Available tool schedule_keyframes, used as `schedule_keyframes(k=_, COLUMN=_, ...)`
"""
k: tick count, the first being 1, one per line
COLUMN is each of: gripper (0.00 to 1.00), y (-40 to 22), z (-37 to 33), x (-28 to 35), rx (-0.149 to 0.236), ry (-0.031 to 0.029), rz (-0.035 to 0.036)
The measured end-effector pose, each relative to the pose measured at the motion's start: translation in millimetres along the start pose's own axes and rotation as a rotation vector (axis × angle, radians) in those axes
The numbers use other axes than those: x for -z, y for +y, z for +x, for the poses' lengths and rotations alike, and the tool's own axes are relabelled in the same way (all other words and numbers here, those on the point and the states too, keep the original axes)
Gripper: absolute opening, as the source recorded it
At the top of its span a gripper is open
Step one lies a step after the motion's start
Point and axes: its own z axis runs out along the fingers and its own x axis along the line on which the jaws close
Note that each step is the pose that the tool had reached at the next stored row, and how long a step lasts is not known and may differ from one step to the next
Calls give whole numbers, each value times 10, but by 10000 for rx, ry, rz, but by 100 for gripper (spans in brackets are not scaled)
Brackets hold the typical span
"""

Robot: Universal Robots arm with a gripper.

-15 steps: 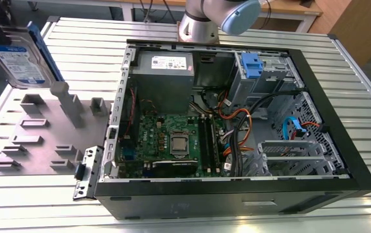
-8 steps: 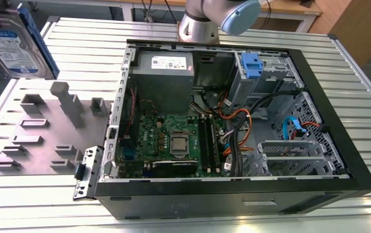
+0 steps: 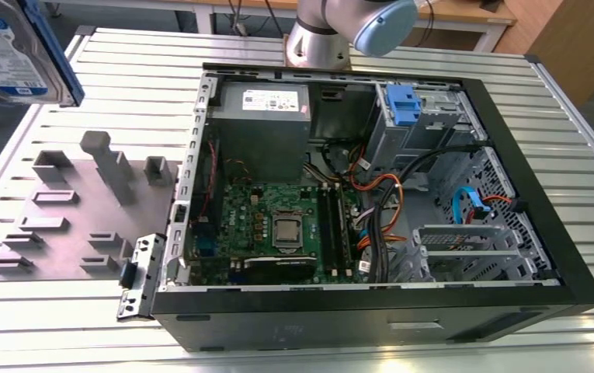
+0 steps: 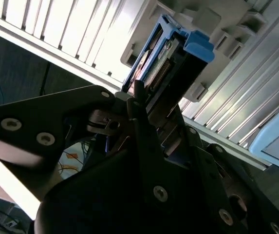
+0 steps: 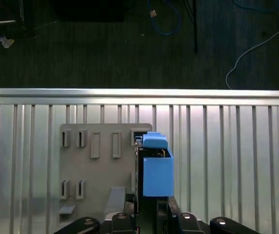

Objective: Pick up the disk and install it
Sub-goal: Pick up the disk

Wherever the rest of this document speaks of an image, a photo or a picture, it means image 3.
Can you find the hard disk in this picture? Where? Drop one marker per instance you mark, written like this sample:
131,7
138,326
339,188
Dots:
11,58

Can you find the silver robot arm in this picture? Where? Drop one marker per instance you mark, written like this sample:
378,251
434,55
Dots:
322,50

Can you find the metal disk bay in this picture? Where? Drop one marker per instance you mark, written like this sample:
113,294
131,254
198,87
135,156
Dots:
467,254

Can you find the green motherboard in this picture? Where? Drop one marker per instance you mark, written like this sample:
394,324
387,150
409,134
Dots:
245,202

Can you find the silver CPU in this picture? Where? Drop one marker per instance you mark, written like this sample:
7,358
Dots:
287,231

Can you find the grey power supply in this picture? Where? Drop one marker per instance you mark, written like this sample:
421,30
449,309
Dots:
255,147

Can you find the black RAM stick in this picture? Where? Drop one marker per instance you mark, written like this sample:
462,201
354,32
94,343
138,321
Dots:
342,229

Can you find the black graphics card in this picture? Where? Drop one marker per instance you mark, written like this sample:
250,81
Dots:
275,268

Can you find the metal optical drive cage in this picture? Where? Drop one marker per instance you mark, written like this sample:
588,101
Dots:
421,136

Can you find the blue drive latch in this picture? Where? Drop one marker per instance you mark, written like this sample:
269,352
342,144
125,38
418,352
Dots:
402,105

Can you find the black PC case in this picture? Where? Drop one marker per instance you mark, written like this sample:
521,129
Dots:
327,322

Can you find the grey parts rack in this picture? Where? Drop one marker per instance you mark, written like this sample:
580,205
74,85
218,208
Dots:
69,233

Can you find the wooden desk with white legs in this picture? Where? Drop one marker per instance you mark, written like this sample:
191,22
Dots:
473,9

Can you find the brown wooden cabinet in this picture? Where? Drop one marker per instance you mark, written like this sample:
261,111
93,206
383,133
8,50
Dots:
577,39

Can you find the metal card retainer bracket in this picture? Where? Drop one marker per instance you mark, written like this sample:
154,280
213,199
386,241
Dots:
146,252

